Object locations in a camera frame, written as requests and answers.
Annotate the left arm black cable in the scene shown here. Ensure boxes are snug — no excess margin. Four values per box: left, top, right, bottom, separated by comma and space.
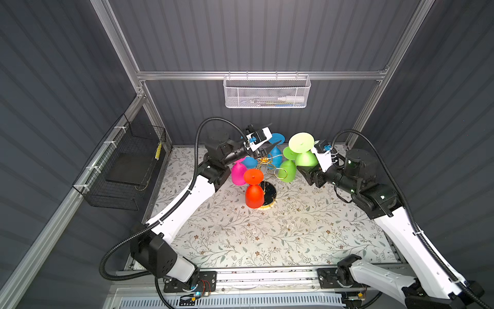
98, 117, 250, 309

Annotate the right blue wine glass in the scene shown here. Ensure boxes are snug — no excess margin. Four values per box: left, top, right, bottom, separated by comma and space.
268, 133, 285, 169

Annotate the gold wire glass rack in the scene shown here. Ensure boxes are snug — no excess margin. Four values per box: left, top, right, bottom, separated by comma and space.
256, 154, 288, 210

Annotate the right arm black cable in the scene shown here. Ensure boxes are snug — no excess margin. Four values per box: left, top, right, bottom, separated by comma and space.
331, 129, 494, 309

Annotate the white mesh wall basket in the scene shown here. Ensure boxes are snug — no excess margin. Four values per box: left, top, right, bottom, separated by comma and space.
223, 74, 311, 109

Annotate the blue wine glass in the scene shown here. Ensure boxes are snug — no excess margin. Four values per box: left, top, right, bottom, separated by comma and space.
241, 156, 259, 169
268, 133, 285, 169

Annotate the left blue wine glass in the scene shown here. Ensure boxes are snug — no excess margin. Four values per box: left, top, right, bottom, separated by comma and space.
241, 156, 259, 169

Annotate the pink wine glass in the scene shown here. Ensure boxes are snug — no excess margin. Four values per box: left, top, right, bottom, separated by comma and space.
232, 158, 248, 186

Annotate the black wire wall basket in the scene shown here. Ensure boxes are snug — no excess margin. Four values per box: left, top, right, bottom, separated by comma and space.
73, 115, 167, 211

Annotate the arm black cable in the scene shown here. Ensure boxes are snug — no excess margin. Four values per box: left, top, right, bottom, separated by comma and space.
331, 129, 494, 309
98, 117, 250, 309

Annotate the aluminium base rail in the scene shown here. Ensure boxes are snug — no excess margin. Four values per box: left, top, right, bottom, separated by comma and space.
103, 264, 418, 309

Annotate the green wine glass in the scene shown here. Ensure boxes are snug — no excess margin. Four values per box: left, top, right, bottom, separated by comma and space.
277, 147, 298, 183
289, 132, 318, 167

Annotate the floral table mat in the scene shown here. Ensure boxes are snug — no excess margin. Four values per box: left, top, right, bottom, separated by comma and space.
130, 144, 398, 270

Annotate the white marker in basket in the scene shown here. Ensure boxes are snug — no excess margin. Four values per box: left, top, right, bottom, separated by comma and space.
277, 96, 306, 104

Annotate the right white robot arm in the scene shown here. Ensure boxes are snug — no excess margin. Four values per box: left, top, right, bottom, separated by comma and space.
304, 140, 488, 308

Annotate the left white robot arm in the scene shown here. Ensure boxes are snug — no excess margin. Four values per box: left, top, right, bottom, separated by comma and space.
130, 126, 274, 288

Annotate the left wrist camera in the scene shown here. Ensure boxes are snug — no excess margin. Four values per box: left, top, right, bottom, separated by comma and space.
246, 133, 271, 151

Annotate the red wine glass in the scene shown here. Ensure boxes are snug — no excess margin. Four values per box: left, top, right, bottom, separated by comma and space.
244, 169, 264, 209

